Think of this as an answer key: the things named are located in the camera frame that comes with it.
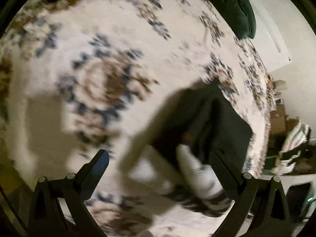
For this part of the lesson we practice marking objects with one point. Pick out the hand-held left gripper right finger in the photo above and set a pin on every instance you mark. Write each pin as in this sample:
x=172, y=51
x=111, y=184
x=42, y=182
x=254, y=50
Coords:
x=222, y=169

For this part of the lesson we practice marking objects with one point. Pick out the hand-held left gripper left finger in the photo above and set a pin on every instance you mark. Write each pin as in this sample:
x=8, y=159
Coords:
x=98, y=164

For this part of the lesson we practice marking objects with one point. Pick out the black sweater with white sleeves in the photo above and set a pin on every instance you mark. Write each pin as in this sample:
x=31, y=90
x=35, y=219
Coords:
x=222, y=121

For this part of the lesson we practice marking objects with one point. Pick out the green plastic basin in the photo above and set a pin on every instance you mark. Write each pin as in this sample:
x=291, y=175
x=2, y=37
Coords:
x=269, y=159

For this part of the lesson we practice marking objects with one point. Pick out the striped cloth pile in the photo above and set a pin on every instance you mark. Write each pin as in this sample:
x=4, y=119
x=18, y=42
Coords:
x=288, y=143

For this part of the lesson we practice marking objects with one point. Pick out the large cardboard box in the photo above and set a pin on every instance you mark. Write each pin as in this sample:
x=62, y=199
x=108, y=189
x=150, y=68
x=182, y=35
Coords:
x=280, y=121

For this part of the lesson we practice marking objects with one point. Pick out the black jacket with white stripes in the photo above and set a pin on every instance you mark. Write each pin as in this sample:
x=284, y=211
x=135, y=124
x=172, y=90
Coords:
x=302, y=150

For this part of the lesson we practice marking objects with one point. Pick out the white nightstand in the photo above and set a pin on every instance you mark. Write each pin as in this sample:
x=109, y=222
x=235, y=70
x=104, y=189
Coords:
x=278, y=98

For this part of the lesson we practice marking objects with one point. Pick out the beige table lamp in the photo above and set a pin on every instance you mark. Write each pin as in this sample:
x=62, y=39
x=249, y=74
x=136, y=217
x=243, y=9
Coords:
x=280, y=84

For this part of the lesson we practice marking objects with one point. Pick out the floral bed sheet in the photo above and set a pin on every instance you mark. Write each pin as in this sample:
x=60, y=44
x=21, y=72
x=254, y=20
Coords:
x=74, y=42

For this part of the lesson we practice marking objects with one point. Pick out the white headboard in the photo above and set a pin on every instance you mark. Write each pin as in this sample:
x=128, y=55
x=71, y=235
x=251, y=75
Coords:
x=270, y=33

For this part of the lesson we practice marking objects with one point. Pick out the dark green cushion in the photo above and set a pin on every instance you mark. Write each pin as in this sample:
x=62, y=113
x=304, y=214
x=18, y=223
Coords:
x=229, y=5

